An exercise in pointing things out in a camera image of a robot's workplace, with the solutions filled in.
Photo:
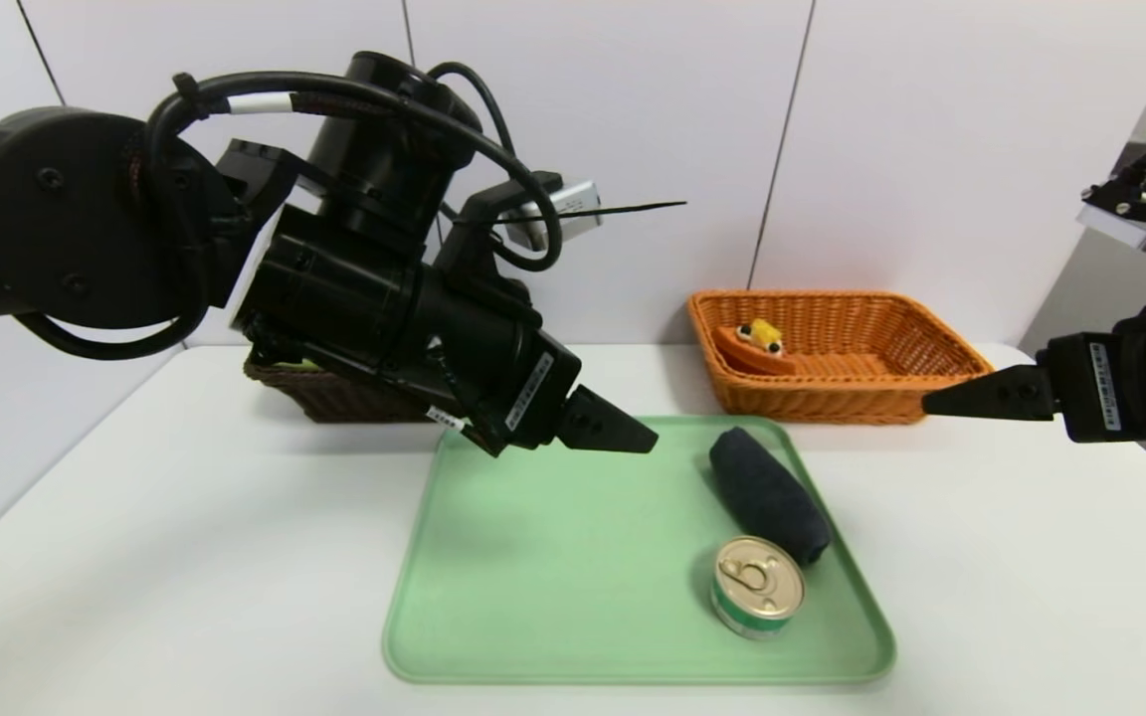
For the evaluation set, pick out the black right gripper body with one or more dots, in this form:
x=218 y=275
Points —
x=1091 y=387

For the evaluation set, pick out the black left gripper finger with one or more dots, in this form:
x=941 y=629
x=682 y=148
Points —
x=603 y=433

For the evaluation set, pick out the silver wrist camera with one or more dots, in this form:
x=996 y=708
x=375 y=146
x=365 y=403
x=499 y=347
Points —
x=1140 y=224
x=573 y=227

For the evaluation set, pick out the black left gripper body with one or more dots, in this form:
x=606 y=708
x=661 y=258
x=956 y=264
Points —
x=531 y=395

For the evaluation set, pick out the gold lid tin can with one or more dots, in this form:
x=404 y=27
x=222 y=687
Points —
x=757 y=587

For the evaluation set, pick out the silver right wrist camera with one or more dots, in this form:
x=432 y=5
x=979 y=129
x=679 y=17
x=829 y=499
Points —
x=1140 y=224

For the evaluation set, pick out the dark blue rolled towel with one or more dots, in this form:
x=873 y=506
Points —
x=767 y=492

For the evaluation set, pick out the black zip tie tail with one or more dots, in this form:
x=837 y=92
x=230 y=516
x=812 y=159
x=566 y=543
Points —
x=643 y=207

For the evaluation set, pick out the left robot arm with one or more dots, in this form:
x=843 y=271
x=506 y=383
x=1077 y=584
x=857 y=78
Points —
x=36 y=219

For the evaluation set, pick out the light green plastic tray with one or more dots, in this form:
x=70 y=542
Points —
x=553 y=577

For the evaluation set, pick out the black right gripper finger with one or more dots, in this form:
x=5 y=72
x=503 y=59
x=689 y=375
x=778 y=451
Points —
x=1011 y=398

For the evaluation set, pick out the orange wicker basket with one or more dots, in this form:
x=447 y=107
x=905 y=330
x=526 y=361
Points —
x=861 y=393

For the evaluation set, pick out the dark brown wicker basket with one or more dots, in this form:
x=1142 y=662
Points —
x=334 y=398

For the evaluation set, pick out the orange toy fruit tart slice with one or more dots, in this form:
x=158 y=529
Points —
x=757 y=353

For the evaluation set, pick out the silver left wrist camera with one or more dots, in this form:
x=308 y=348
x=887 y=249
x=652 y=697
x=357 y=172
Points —
x=573 y=227

